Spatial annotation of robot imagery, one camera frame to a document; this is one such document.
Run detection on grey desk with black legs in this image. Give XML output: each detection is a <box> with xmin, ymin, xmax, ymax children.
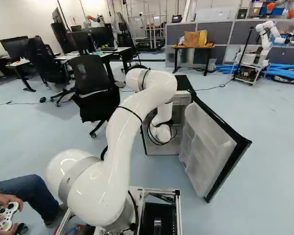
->
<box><xmin>53</xmin><ymin>46</ymin><xmax>133</xmax><ymax>83</ymax></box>

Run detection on black mesh office chair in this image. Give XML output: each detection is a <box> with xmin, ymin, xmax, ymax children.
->
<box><xmin>68</xmin><ymin>54</ymin><xmax>121</xmax><ymax>138</ymax></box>

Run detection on brown cardboard box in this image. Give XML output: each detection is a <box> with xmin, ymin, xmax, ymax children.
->
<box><xmin>184</xmin><ymin>30</ymin><xmax>200</xmax><ymax>47</ymax></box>

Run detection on white robot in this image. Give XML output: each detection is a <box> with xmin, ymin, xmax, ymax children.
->
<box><xmin>232</xmin><ymin>20</ymin><xmax>294</xmax><ymax>87</ymax></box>

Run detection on table with orange top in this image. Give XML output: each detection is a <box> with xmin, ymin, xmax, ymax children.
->
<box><xmin>171</xmin><ymin>43</ymin><xmax>217</xmax><ymax>77</ymax></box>

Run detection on person's legs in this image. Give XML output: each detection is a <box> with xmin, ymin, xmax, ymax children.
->
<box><xmin>0</xmin><ymin>174</ymin><xmax>62</xmax><ymax>229</ymax></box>

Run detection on yellow bag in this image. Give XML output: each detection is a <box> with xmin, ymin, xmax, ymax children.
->
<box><xmin>198</xmin><ymin>29</ymin><xmax>208</xmax><ymax>46</ymax></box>

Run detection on white game controller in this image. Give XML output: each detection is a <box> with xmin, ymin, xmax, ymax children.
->
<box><xmin>0</xmin><ymin>201</ymin><xmax>20</xmax><ymax>232</ymax></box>

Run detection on black high-back office chair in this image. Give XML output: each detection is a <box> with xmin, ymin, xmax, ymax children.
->
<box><xmin>26</xmin><ymin>36</ymin><xmax>76</xmax><ymax>99</ymax></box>

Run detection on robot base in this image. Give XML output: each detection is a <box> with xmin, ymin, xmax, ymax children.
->
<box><xmin>55</xmin><ymin>186</ymin><xmax>182</xmax><ymax>235</ymax></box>

